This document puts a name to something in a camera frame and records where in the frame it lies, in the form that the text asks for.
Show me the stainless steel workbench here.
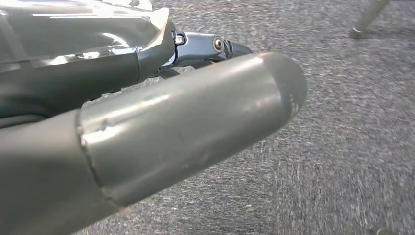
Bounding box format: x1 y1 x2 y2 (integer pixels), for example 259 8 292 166
349 0 391 40

